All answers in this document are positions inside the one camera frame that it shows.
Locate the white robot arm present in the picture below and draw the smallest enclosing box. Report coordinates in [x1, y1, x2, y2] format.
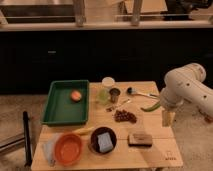
[159, 63, 213, 127]

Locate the green plastic tray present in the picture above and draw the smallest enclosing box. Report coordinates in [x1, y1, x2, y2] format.
[42, 80, 89, 126]

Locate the green chili pepper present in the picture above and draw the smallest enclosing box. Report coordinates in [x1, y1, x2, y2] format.
[140, 102, 161, 112]

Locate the wooden folding table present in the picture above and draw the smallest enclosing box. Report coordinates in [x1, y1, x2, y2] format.
[31, 83, 183, 171]

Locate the black head brush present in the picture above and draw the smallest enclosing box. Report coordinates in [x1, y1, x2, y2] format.
[126, 87, 158, 99]

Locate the bunch of dark grapes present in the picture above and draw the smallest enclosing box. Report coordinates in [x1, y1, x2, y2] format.
[114, 110, 137, 123]

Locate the small metal cup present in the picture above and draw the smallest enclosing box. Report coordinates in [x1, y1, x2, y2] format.
[109, 88, 120, 103]

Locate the small metal spoon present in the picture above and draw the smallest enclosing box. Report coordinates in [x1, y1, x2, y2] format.
[106, 99, 131, 112]

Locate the blue grey sponge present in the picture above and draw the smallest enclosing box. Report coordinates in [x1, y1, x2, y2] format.
[98, 132, 113, 153]

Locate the green translucent cup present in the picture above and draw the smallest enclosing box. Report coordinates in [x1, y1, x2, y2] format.
[97, 89, 110, 105]

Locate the black bowl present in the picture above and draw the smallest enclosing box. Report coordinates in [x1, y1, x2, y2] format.
[90, 127, 117, 154]

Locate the yellow banana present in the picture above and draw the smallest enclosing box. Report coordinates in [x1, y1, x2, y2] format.
[73, 127, 95, 135]

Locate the orange peach fruit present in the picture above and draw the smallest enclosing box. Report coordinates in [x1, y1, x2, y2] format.
[70, 90, 82, 102]

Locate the orange plastic bowl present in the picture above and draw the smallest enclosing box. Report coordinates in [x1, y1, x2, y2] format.
[53, 133, 83, 166]

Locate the black pole stand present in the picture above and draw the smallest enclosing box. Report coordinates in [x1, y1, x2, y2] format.
[23, 111, 32, 166]

